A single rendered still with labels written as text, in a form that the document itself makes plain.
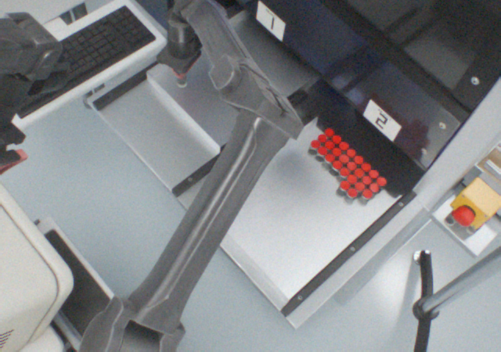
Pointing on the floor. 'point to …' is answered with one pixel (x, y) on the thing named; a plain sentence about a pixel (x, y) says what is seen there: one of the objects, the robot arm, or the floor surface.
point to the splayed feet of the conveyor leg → (423, 257)
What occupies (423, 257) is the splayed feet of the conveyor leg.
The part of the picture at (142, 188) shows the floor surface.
